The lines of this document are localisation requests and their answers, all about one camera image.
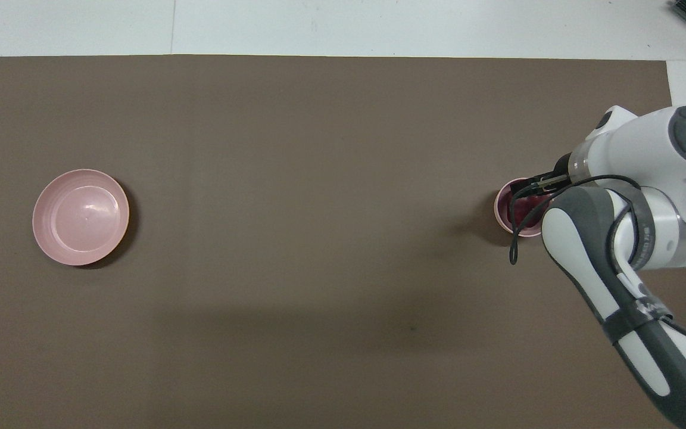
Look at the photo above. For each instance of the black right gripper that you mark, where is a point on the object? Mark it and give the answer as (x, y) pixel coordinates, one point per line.
(563, 167)

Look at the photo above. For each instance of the dark red apple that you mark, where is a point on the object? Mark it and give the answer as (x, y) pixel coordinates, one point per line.
(527, 211)

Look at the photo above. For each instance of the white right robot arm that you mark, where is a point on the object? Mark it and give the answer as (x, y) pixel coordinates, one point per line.
(646, 179)

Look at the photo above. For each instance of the pink bowl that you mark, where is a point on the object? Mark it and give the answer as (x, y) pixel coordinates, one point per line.
(501, 205)

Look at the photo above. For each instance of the pink plate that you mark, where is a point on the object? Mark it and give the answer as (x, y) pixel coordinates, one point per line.
(81, 217)

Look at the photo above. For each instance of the brown table mat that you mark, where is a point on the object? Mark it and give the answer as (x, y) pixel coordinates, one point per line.
(319, 179)

